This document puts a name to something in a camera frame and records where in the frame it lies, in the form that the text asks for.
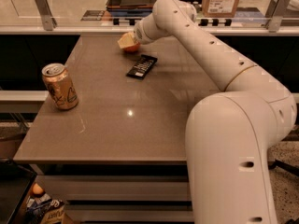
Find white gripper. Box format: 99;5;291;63
118;14;169;50

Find red apple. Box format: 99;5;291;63
122;33;140;52

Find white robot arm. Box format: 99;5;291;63
130;0;297;224

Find black snack bar wrapper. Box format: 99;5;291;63
126;54;158;79

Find gold soda can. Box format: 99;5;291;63
42;63;78;110

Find cardboard box with label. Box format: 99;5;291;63
202;0;239;18

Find white drawer cabinet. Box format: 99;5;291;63
29;163;195;224

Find orange fruit in bin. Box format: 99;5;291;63
32;183;45;196

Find black bin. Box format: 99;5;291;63
0;158;36;224

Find snack bags in bin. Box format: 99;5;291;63
24;194;64;224

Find left metal glass bracket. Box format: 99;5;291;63
35;0;57;31

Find right metal glass bracket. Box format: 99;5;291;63
266;0;291;33

